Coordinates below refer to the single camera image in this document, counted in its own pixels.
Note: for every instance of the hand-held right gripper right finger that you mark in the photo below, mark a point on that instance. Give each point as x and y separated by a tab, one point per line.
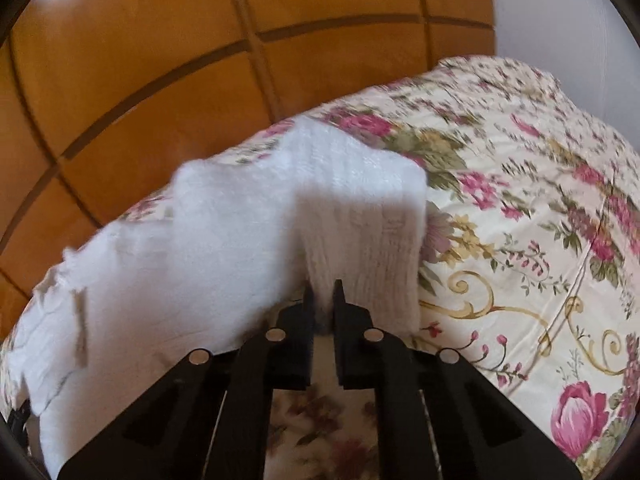
350	342

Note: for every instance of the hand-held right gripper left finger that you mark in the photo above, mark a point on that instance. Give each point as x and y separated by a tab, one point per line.
299	342

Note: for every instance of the white knitted sweater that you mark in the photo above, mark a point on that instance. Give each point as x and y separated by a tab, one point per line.
210	240

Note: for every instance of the floral bedspread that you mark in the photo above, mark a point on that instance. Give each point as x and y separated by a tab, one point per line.
510	240

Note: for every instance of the wooden panelled wardrobe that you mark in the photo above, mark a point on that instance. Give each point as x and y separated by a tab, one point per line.
200	60

